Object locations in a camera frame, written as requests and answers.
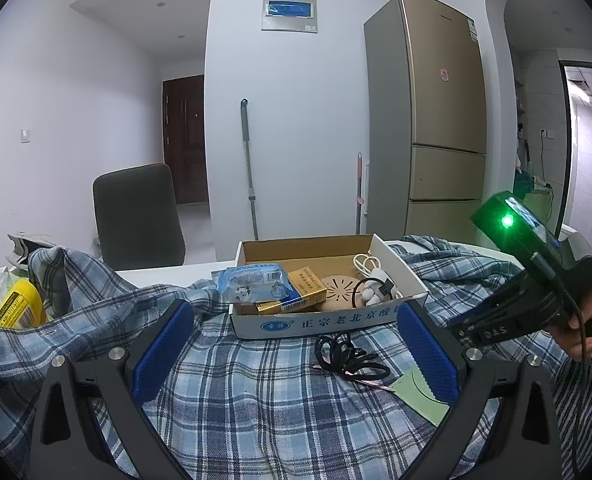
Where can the grey electrical panel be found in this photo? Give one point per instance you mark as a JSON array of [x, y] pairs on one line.
[[289, 16]]

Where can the round beige perforated disc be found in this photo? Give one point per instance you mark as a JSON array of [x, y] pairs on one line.
[[342, 293]]

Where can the person's right hand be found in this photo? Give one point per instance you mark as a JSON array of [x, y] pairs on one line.
[[569, 338]]

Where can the white pink earphones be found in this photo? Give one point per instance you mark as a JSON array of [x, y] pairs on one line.
[[371, 291]]

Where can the blue wet wipes pack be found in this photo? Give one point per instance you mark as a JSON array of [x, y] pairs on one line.
[[253, 283]]

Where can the yellow spray can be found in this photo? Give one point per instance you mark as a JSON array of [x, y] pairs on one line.
[[22, 307]]

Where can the cardboard box tray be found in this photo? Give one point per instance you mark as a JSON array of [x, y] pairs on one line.
[[360, 256]]

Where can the dark brown door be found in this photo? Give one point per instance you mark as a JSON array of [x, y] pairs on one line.
[[184, 138]]

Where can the white wall switch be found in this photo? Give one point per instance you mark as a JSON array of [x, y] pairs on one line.
[[25, 135]]

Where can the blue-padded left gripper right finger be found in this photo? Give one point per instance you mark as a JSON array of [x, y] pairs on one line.
[[523, 442]]

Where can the gold blue cigarette pack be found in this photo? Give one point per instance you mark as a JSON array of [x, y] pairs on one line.
[[296, 292]]

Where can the black office chair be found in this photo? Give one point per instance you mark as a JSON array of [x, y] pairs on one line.
[[136, 216]]

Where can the green paper card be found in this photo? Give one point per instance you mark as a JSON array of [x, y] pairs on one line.
[[413, 390]]

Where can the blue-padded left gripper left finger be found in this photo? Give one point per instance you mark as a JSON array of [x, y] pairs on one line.
[[67, 442]]

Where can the green handled mop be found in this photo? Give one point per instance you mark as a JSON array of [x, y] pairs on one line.
[[245, 134]]

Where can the red handled broom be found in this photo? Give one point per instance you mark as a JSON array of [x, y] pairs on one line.
[[359, 199]]

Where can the grey folded bag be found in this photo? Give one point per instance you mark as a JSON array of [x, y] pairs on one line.
[[23, 246]]

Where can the gold grey refrigerator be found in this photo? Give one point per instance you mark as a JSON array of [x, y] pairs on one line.
[[427, 121]]

